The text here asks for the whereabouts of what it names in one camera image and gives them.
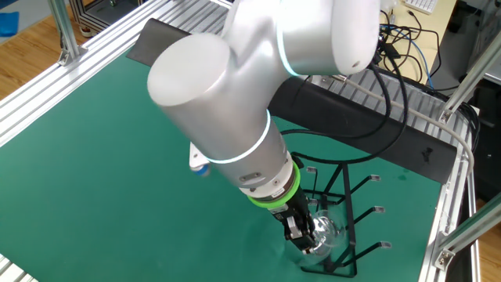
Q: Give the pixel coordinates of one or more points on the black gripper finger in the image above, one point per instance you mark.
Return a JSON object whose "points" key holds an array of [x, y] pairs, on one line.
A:
{"points": [[295, 233], [311, 234]]}

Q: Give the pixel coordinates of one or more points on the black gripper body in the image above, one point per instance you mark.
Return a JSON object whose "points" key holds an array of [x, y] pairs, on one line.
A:
{"points": [[301, 205]]}

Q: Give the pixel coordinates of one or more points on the clear wine glass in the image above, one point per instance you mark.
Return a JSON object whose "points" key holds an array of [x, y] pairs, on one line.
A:
{"points": [[329, 231]]}

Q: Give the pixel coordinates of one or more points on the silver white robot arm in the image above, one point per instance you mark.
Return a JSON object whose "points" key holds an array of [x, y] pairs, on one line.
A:
{"points": [[219, 109]]}

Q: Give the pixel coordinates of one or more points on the black metal cup rack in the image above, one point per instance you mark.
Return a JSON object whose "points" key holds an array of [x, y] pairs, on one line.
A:
{"points": [[349, 207]]}

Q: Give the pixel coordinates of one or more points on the green table mat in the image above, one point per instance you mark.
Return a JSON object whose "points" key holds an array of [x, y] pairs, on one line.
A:
{"points": [[98, 176]]}

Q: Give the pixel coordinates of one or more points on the white keyboard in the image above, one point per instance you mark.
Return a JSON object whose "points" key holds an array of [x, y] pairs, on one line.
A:
{"points": [[422, 4]]}

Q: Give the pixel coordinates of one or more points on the beige desk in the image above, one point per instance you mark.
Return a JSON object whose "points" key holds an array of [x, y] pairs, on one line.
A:
{"points": [[446, 19]]}

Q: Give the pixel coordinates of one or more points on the silver wrist camera blue lens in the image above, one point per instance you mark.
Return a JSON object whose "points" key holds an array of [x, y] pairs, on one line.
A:
{"points": [[197, 160]]}

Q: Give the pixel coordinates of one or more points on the aluminium profile table rail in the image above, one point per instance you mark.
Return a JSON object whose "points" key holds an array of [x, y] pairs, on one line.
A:
{"points": [[58, 82], [454, 188]]}

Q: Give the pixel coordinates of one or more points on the aluminium profile post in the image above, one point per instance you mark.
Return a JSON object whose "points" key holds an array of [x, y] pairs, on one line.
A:
{"points": [[469, 78], [62, 27], [469, 231]]}

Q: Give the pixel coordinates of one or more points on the black white striped frame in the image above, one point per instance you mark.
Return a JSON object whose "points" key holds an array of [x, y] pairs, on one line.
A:
{"points": [[83, 15]]}

